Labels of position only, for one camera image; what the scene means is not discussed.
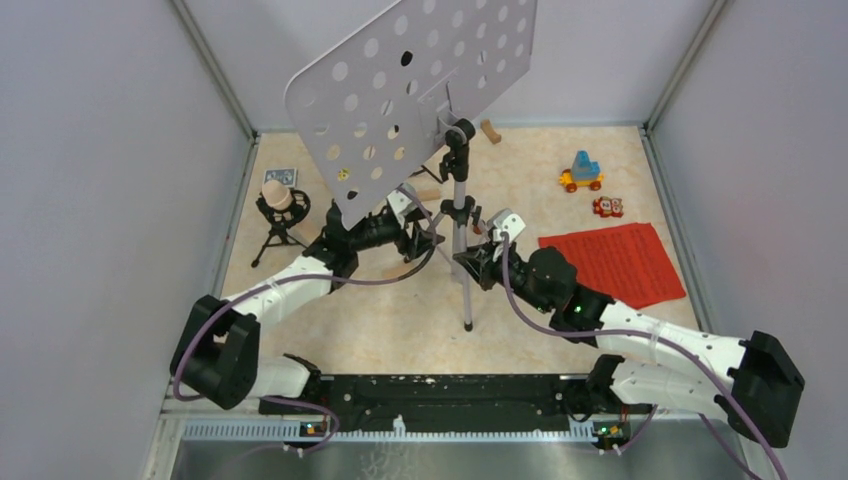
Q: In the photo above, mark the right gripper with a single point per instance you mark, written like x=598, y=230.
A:
x=480, y=261

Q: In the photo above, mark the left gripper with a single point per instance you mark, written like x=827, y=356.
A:
x=420, y=243

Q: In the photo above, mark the toy microphone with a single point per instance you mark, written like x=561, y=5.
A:
x=283, y=208

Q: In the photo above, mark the silver music stand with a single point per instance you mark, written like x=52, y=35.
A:
x=381, y=102

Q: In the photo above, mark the red sheet music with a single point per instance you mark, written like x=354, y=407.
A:
x=627, y=262

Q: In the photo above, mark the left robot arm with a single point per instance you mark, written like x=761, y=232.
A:
x=217, y=357

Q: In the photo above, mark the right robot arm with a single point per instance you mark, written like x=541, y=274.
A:
x=751, y=383

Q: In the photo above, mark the lying wooden block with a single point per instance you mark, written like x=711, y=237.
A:
x=395, y=272

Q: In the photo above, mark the upright wooden block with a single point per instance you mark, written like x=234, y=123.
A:
x=493, y=136

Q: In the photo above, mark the yellow toy car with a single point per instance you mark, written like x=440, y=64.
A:
x=583, y=173

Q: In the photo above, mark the red owl toy block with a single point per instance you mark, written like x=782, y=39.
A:
x=608, y=207

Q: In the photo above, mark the blue playing card box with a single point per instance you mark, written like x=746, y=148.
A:
x=286, y=176

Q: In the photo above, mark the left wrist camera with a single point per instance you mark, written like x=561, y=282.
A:
x=402, y=207

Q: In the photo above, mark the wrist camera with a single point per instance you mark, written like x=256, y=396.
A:
x=505, y=222
x=402, y=207

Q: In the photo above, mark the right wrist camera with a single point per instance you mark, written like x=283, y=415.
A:
x=505, y=222

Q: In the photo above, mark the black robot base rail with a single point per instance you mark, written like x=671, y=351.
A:
x=474, y=403

